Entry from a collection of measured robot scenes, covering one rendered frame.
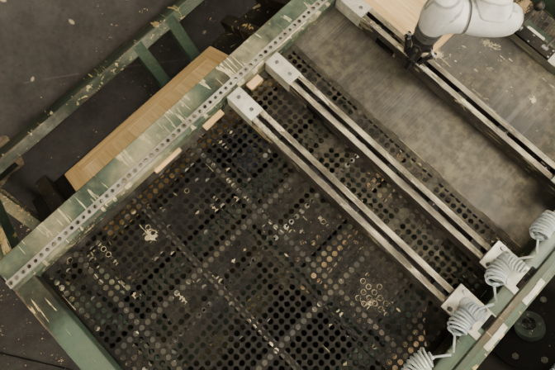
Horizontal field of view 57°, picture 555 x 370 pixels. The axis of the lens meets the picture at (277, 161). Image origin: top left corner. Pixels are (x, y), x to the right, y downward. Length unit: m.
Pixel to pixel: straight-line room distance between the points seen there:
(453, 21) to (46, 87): 1.79
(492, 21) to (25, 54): 1.88
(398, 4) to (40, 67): 1.57
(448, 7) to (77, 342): 1.52
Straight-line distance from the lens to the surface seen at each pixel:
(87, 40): 2.59
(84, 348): 1.83
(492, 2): 1.65
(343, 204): 1.75
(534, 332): 2.26
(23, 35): 2.51
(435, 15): 1.61
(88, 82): 2.45
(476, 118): 1.96
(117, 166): 1.86
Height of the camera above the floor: 2.40
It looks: 44 degrees down
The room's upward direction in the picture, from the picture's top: 125 degrees clockwise
